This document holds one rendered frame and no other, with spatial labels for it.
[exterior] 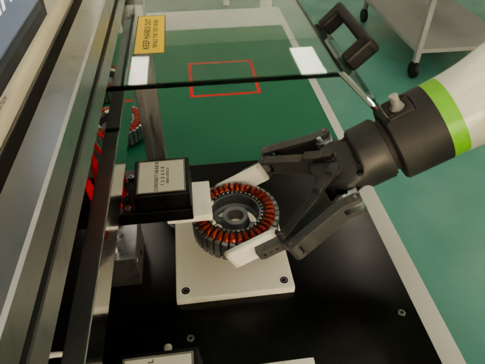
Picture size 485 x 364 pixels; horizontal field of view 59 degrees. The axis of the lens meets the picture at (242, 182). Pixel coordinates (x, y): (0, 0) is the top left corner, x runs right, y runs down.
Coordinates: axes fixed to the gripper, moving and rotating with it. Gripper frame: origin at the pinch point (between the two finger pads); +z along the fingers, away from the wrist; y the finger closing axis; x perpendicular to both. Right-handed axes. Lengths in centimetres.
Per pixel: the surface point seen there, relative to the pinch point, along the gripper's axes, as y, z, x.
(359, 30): -4.1, -22.7, -12.8
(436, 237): -58, -31, 114
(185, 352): 21.4, 1.8, -10.4
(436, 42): -186, -89, 126
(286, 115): -36.2, -8.3, 15.0
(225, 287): 6.4, 4.9, 3.8
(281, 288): 7.5, -1.2, 7.3
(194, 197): -0.2, 2.6, -6.2
